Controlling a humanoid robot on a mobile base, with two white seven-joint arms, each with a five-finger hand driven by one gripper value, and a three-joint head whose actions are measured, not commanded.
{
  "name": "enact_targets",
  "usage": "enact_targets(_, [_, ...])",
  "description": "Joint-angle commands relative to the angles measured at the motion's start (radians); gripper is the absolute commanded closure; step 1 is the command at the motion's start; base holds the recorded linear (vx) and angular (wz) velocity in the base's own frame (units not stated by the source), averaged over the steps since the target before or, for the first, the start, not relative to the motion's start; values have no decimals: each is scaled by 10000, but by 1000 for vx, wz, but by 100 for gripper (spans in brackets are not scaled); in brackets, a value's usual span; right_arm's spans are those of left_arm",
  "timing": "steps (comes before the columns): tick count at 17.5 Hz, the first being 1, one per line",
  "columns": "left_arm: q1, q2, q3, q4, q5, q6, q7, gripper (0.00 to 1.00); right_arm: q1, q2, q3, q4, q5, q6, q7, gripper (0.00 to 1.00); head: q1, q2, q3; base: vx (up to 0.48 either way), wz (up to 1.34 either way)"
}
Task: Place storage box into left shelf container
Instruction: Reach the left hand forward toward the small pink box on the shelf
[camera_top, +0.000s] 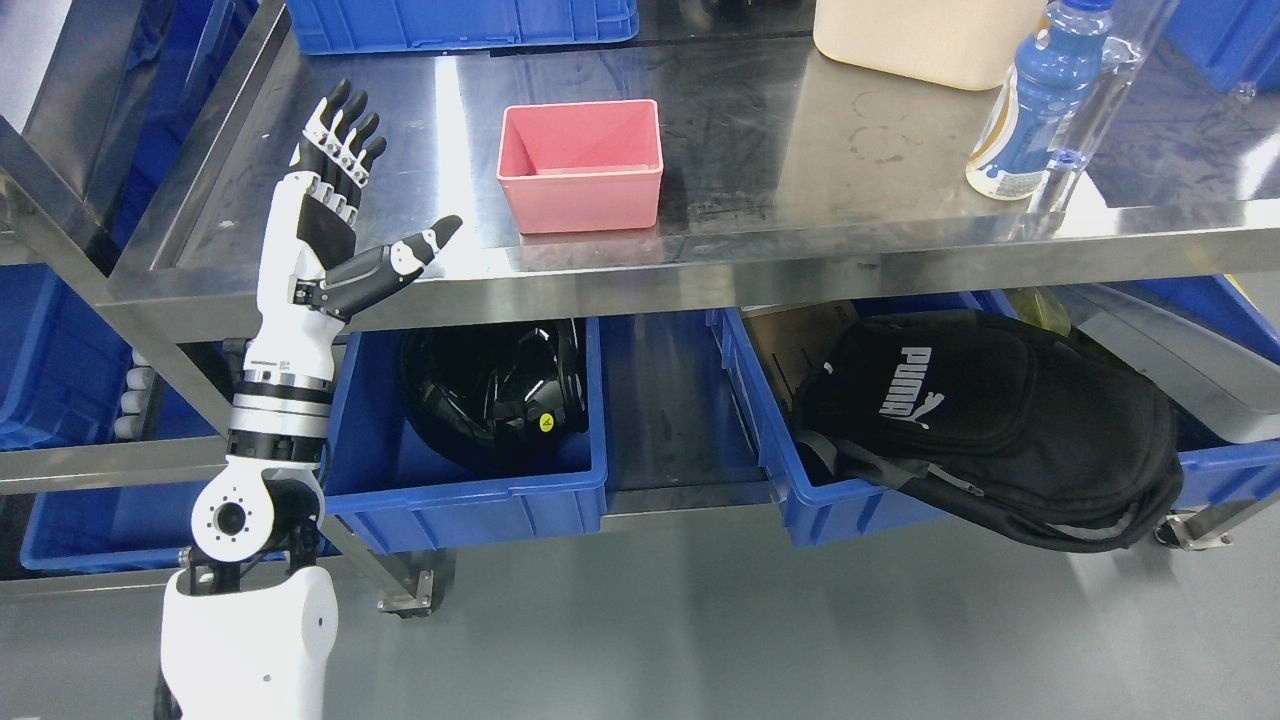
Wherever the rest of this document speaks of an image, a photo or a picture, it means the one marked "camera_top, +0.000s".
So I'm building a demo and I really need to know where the stainless steel table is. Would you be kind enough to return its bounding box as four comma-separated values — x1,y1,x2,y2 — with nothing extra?
96,0,1280,619

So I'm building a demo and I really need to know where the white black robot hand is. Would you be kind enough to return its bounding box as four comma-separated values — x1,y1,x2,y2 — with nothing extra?
244,79,463,380

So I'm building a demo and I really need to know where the black Puma backpack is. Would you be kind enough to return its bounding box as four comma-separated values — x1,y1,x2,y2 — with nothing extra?
791,309,1185,553

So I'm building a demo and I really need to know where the steel shelf rack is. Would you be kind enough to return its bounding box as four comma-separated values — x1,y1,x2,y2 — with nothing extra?
3,1,259,582

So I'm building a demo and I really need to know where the blue drink bottle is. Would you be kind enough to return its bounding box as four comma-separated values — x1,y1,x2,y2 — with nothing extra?
964,1,1114,201

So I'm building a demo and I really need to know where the cream plastic container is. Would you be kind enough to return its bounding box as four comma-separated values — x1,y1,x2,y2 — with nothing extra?
812,1,1047,91

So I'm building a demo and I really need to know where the black helmet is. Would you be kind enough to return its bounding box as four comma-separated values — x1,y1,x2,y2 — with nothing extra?
393,318,590,477

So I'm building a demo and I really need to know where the white robot forearm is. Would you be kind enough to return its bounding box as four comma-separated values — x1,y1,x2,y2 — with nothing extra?
154,337,339,719

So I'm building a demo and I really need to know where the blue bin on table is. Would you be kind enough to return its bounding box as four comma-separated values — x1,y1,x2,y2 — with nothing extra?
285,1,640,55

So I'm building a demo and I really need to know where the pink plastic storage box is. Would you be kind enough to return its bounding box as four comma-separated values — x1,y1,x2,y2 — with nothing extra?
495,97,666,234

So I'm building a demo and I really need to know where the blue bin lower left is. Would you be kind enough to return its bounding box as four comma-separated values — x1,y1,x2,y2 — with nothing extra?
1,264,133,452

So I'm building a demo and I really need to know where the blue bin with helmet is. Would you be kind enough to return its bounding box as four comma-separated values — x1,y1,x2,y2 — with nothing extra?
325,318,611,553

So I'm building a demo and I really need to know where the clear plastic bottle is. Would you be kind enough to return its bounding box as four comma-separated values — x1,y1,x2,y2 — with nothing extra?
1028,1,1179,213

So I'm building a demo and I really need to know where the blue bin with backpack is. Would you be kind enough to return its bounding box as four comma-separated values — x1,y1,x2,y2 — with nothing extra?
707,275,1279,548

